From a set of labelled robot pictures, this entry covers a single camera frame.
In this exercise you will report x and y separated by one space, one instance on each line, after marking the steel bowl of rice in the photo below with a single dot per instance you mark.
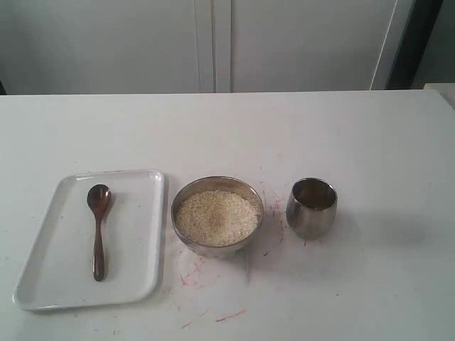
211 183

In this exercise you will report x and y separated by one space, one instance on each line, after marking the small steel cup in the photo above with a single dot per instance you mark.
311 207

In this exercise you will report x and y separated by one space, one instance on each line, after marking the white rectangular tray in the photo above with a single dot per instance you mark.
58 270

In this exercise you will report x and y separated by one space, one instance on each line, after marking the white cabinet doors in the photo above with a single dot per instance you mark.
107 47

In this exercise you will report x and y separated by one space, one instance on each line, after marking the white rice grains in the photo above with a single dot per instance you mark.
216 218

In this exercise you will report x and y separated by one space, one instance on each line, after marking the brown wooden spoon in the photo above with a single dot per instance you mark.
98 200

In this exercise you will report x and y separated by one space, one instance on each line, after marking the dark pillar at right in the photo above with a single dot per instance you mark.
413 43

